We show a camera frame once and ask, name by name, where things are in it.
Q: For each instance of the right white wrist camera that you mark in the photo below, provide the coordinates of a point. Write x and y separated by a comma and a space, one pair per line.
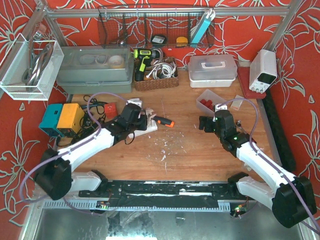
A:
219, 107

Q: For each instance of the teal box device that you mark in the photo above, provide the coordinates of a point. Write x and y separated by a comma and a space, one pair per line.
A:
50, 120

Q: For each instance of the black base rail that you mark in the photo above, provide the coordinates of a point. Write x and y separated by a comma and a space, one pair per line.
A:
164, 194

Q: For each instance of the white peg base plate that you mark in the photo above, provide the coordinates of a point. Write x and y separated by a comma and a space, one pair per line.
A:
151, 124

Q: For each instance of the yellow tape measure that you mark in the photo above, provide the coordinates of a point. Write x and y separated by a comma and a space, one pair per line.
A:
181, 42

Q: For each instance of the small red cube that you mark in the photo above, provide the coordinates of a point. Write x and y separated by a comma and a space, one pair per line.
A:
110, 110

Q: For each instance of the white power adapter cube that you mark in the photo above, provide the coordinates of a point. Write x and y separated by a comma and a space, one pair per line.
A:
135, 101

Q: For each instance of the small clear plastic bag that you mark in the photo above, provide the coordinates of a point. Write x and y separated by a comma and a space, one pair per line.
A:
236, 104

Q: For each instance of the red mat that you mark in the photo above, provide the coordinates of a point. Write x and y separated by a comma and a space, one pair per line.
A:
243, 74

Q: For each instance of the green black cordless drill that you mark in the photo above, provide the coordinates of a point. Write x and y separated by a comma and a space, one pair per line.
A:
144, 57

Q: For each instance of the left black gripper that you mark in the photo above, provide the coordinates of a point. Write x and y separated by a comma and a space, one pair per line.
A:
143, 122

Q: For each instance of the clear tray of red springs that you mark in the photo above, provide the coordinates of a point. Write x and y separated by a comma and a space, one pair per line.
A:
206, 102

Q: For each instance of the grey translucent storage box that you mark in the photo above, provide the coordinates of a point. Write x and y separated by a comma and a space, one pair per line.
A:
94, 69

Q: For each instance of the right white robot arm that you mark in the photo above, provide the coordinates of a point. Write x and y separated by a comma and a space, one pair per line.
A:
290, 198

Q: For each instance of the orange black handled pliers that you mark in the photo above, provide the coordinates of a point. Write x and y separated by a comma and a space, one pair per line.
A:
164, 121

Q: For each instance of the white power supply unit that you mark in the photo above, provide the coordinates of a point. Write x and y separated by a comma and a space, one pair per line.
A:
262, 71

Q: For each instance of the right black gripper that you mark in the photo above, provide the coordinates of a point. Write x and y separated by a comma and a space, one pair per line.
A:
206, 123

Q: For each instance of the white plastic case with handle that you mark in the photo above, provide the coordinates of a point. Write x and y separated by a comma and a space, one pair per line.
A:
212, 71

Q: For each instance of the clear acrylic wall bin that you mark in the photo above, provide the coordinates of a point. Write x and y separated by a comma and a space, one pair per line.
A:
29, 70

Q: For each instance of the brown woven basket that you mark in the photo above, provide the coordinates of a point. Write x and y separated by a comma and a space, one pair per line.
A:
154, 84

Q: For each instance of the yellow box device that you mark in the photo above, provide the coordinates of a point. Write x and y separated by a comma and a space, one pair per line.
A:
69, 120

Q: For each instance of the blue white power strip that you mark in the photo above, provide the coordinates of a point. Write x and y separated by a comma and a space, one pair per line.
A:
199, 30

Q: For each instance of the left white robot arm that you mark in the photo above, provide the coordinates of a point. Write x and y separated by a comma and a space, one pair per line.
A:
56, 172

